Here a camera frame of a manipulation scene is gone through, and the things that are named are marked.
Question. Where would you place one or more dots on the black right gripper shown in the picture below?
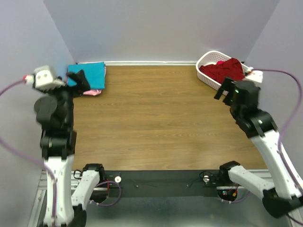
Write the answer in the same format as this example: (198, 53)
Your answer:
(227, 85)

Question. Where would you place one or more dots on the aluminium table frame rail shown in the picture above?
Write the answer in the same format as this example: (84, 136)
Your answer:
(258, 175)

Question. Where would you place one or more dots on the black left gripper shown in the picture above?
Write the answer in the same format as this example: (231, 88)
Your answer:
(82, 83)

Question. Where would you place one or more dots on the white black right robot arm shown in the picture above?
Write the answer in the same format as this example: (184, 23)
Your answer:
(284, 193)

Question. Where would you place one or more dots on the folded pink t-shirt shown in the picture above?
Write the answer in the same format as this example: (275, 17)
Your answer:
(93, 92)

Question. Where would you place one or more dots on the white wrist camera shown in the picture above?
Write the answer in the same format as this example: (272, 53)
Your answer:
(255, 76)
(43, 79)

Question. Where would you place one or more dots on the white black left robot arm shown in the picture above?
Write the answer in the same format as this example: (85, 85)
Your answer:
(66, 208)

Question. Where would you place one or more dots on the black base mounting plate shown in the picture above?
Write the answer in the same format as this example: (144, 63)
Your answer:
(170, 183)

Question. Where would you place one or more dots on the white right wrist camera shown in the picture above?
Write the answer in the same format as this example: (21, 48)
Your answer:
(255, 76)

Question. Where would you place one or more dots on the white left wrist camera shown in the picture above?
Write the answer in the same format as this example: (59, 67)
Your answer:
(43, 79)

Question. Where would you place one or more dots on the magenta garment in basket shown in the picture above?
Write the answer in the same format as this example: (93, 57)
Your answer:
(220, 63)

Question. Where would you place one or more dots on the white plastic laundry basket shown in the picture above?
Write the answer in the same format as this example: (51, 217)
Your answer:
(212, 57)

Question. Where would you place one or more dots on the teal t-shirt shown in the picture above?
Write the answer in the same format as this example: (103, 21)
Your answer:
(88, 68)

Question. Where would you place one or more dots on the dark red t-shirt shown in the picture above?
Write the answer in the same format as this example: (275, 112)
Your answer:
(231, 68)

